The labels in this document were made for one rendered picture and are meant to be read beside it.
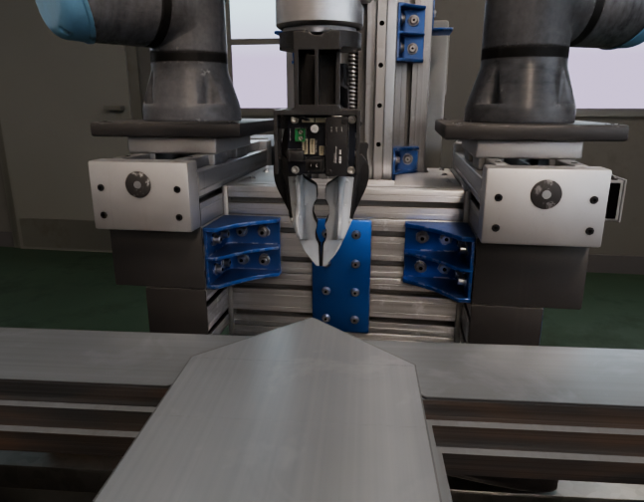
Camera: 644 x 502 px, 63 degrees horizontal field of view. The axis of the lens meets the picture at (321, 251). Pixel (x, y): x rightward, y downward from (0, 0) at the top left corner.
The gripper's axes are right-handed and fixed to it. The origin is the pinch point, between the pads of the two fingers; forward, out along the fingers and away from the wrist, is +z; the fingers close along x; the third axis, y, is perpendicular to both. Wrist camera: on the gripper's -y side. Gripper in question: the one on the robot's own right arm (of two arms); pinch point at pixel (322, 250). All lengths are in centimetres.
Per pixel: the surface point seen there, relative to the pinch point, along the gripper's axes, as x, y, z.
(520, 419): 14.9, 17.9, 6.9
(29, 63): -218, -319, -40
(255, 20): -59, -307, -64
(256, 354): -4.7, 12.1, 5.4
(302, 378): -0.6, 15.9, 5.4
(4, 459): -35.4, 2.5, 24.2
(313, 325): -0.4, 6.0, 5.4
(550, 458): 16.7, 19.4, 8.9
